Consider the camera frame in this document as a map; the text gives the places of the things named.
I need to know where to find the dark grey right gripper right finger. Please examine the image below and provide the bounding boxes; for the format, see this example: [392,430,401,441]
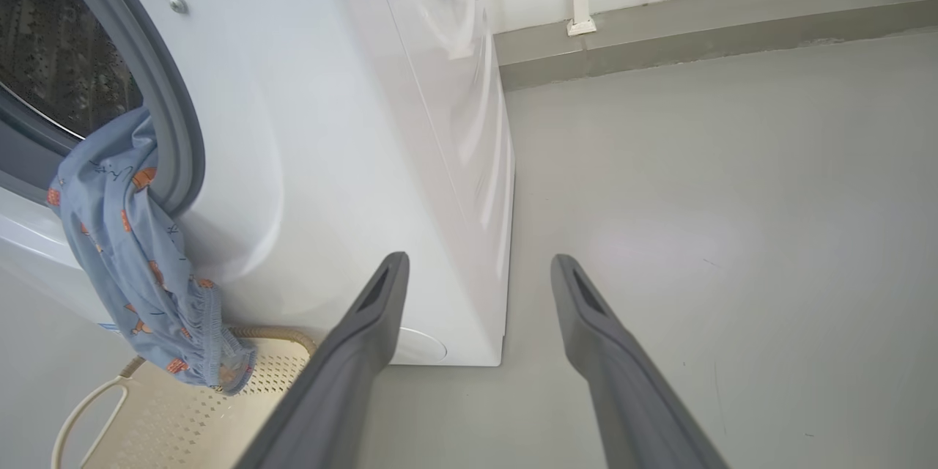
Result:
[551,254,730,469]

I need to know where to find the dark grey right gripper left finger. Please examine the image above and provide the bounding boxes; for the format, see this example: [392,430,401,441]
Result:
[234,251,410,469]

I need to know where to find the blue garment with orange print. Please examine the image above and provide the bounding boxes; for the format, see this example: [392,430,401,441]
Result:
[48,107,256,395]

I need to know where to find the white Hisense washing machine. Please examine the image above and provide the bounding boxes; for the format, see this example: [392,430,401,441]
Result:
[0,0,516,367]

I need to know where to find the stainless steel washer drum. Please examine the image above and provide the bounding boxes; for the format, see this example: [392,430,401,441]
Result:
[0,0,144,139]

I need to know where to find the round white filter cover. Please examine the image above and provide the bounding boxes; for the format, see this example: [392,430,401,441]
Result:
[392,328,448,365]

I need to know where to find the cream perforated laundry basket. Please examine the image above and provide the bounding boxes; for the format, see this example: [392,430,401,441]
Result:
[51,328,320,469]

